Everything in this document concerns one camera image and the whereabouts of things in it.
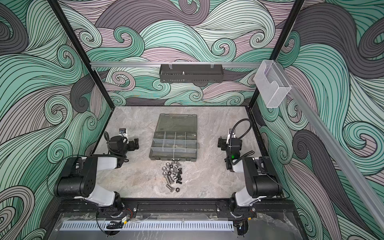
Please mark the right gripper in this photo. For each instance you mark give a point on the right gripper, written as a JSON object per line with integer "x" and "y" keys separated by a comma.
{"x": 225, "y": 144}

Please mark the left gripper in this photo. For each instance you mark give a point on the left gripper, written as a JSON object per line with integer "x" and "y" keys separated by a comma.
{"x": 132, "y": 144}

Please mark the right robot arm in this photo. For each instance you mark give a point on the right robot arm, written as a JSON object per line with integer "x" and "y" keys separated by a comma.
{"x": 261, "y": 179}

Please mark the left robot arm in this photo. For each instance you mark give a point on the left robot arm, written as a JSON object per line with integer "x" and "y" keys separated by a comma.
{"x": 78, "y": 178}

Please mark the grey plastic organizer box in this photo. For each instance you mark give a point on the grey plastic organizer box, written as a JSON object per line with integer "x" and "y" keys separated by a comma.
{"x": 175, "y": 138}

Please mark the silver bolt in pile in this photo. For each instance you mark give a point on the silver bolt in pile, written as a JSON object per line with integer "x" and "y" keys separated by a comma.
{"x": 169, "y": 180}

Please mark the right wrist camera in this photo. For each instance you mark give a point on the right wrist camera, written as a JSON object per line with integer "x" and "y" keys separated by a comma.
{"x": 231, "y": 134}

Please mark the clear plastic wall holder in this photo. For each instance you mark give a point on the clear plastic wall holder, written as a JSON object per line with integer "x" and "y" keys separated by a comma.
{"x": 272, "y": 83}

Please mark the black wall tray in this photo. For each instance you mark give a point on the black wall tray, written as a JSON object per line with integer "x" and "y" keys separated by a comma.
{"x": 191, "y": 74}

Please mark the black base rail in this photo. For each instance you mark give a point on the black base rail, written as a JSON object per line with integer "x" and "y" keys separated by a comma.
{"x": 220, "y": 208}

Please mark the aluminium wall rail back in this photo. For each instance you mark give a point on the aluminium wall rail back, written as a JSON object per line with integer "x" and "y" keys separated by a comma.
{"x": 137, "y": 64}

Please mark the aluminium wall rail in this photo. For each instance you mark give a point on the aluminium wall rail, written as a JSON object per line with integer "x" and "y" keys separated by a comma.
{"x": 137, "y": 64}
{"x": 368, "y": 196}

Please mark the aluminium wall rail right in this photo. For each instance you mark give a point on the aluminium wall rail right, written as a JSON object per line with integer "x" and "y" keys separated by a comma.
{"x": 368, "y": 196}

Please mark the white slotted cable duct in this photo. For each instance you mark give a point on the white slotted cable duct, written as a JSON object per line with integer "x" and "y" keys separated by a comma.
{"x": 150, "y": 226}

